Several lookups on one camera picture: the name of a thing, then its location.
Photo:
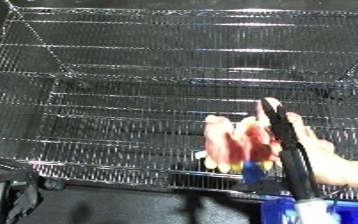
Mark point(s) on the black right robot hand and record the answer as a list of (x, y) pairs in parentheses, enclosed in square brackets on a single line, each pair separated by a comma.
[(282, 133)]

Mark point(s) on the pink bumpy soft toy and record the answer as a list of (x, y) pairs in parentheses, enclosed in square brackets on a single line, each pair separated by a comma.
[(249, 140)]

